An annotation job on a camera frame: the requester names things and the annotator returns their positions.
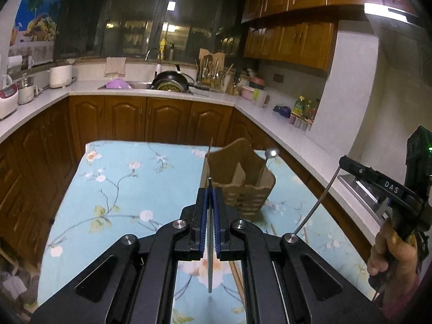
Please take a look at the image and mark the white kitchen countertop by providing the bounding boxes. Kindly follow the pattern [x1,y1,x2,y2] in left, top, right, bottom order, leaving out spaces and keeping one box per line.
[0,76,392,223]

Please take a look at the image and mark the blue floral tablecloth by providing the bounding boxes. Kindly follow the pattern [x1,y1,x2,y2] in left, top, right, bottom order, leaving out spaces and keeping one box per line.
[36,140,377,324]

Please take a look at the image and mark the wooden utensil holder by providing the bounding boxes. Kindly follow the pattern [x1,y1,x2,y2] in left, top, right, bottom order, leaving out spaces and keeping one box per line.
[202,138,276,222]

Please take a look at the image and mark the thin curved metal utensil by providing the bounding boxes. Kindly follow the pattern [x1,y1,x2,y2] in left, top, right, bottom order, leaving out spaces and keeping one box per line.
[292,165,341,235]

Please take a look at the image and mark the beige hanging towel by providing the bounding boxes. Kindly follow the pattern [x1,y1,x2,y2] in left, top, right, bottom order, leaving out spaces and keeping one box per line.
[104,57,127,78]

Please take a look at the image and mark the white rice cooker red panel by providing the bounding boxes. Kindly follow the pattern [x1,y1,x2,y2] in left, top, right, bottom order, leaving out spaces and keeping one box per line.
[0,85,20,121]

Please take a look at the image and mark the black wok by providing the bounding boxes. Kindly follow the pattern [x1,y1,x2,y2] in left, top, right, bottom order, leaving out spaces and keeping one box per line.
[150,63,210,93]

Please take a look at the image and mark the row of seasoning jars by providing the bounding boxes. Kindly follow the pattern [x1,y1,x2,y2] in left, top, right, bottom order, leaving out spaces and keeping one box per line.
[289,114,313,132]

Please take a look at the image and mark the wooden cabinets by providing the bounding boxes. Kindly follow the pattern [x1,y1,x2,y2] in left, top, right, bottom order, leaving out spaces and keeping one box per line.
[241,0,416,72]
[0,94,373,271]

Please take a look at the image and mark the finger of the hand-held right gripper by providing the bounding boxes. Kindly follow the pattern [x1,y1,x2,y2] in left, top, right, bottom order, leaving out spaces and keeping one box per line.
[338,155,425,211]

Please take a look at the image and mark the white electric cooker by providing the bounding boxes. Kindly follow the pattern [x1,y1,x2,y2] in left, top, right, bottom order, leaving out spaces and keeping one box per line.
[48,63,74,89]

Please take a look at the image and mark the small white electric pot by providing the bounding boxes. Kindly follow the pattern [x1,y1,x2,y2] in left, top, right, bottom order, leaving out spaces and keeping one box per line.
[16,77,37,105]

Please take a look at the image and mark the person's right hand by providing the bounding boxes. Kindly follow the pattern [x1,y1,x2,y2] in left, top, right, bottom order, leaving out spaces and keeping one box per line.
[367,218,421,286]

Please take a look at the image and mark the fruit and palm wall poster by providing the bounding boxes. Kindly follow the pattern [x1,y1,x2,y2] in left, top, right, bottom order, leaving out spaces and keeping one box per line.
[7,0,72,65]

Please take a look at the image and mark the paper towel roll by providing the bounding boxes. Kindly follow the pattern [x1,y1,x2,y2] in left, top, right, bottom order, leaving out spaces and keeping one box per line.
[7,55,35,74]

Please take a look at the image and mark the white plastic container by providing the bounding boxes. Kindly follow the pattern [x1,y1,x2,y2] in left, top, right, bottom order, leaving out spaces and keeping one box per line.
[252,89,271,109]

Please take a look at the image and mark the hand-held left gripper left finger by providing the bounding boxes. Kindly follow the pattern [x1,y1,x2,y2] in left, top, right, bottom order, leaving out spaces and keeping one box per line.
[30,187,207,324]

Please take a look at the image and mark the dark kitchen window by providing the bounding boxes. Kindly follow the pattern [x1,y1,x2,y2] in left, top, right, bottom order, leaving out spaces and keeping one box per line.
[55,0,251,65]

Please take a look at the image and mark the wooden rack with kitchen utensils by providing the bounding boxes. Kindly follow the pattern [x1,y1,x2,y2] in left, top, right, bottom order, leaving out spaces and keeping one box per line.
[195,48,227,92]

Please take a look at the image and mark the stacked pink bowls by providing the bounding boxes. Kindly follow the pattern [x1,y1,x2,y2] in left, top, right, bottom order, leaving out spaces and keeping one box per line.
[240,76,269,101]

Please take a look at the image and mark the metal spoon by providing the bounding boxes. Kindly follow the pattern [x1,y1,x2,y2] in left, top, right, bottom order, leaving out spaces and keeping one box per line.
[263,147,280,173]

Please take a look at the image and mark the wooden lower cabinets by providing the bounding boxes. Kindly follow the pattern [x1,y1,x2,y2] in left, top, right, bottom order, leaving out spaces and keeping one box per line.
[0,94,373,271]

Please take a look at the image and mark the person's right forearm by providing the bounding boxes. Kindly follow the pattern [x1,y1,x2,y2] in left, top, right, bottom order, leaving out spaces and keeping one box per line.
[378,273,424,319]

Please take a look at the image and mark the purple plastic basin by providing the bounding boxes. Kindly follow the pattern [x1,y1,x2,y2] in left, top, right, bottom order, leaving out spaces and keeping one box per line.
[106,78,133,90]

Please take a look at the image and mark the range hood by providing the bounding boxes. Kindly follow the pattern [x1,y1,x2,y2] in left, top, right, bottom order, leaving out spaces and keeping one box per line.
[364,2,432,86]

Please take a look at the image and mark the chrome sink faucet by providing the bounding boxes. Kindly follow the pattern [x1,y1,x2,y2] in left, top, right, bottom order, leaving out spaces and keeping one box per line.
[145,48,163,75]

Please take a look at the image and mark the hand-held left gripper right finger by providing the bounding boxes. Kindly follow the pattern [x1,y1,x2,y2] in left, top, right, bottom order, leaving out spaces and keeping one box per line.
[212,188,387,324]

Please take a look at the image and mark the knife block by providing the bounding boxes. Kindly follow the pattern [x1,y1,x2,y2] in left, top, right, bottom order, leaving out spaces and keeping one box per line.
[225,63,242,96]

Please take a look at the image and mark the wooden upper cabinets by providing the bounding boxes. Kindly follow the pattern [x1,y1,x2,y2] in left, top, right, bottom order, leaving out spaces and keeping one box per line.
[241,0,416,72]

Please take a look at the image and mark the yellow cap oil bottle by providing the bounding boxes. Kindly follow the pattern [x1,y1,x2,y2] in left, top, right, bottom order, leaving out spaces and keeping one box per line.
[292,95,306,117]

